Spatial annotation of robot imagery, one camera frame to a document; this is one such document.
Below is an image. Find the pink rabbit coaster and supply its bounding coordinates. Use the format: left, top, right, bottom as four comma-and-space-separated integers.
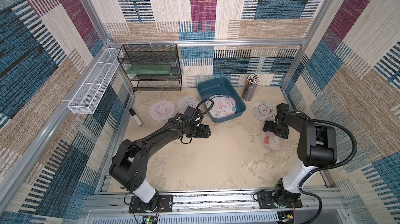
260, 132, 282, 151

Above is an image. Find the pink blossom coaster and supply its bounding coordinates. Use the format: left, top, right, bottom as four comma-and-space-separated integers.
209, 95, 236, 119

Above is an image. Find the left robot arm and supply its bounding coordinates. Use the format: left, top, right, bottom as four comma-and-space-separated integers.
108, 106, 211, 208

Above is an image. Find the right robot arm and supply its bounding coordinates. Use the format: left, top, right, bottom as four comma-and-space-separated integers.
263, 104, 338, 208

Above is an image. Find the teal plastic storage box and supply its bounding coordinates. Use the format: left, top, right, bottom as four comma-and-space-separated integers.
197, 78, 246, 123

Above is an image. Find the white dog coaster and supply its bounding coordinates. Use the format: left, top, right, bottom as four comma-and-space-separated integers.
251, 101, 276, 121

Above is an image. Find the white butterfly coaster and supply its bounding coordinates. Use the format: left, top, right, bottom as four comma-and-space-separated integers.
176, 95, 200, 113

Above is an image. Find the pink kitty coaster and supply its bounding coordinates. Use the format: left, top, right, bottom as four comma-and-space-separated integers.
149, 101, 175, 121

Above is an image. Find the cup of colored pencils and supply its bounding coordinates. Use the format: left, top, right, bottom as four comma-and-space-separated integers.
242, 74, 259, 101

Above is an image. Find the white marker black cap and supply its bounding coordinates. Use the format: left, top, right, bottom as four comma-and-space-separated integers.
129, 108, 144, 128

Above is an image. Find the green board on shelf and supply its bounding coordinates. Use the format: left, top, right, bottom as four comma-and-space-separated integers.
126, 64, 172, 75

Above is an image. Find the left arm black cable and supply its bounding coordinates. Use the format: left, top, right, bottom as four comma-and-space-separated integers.
146, 98, 215, 145

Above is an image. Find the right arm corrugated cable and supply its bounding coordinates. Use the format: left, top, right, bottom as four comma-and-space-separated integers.
290, 111, 358, 224

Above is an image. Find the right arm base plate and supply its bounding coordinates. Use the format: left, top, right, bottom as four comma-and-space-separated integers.
253, 190, 303, 209

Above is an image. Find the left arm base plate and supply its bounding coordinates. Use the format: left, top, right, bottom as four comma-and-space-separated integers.
129, 193, 174, 214

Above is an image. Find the black wire shelf rack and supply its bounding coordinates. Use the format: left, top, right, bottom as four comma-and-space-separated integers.
117, 44, 182, 92

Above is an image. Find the white wire mesh basket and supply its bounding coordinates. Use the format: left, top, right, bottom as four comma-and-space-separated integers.
68, 48, 119, 115

